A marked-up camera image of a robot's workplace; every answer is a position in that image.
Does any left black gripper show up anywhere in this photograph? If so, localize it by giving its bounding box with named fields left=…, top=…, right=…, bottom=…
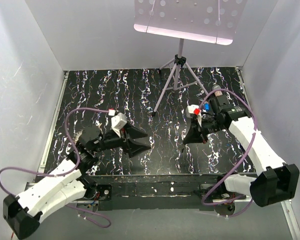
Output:
left=92, top=120, right=152, bottom=157

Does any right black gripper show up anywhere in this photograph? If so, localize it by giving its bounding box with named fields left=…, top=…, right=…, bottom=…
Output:
left=182, top=117, right=226, bottom=145

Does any large toothed keyring disc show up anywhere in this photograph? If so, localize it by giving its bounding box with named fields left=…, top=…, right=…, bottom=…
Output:
left=73, top=130, right=83, bottom=143

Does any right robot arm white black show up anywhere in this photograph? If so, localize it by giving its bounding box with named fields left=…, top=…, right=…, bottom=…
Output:
left=183, top=95, right=300, bottom=207

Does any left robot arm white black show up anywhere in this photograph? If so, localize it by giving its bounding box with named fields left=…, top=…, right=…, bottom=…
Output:
left=3, top=123, right=151, bottom=240

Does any glitter toy microphone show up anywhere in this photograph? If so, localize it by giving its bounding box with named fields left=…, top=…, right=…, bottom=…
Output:
left=212, top=84, right=223, bottom=97

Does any lilac music stand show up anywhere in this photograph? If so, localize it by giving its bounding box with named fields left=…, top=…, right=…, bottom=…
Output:
left=133, top=0, right=248, bottom=117

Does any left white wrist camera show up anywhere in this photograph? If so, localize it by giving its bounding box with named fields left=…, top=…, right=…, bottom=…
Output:
left=108, top=109, right=128, bottom=138

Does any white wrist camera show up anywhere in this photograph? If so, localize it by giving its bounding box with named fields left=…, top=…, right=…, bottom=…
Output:
left=108, top=109, right=128, bottom=138
left=185, top=104, right=202, bottom=127

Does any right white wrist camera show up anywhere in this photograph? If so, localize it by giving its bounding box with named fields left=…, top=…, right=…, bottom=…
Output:
left=185, top=104, right=202, bottom=127

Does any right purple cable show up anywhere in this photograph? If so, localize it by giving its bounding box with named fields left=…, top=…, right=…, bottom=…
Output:
left=199, top=88, right=260, bottom=221

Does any black front rail base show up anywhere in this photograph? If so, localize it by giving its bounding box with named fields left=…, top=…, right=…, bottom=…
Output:
left=67, top=173, right=253, bottom=212

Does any aluminium frame rail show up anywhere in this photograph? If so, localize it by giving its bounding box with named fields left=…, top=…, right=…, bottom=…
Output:
left=31, top=196, right=300, bottom=240

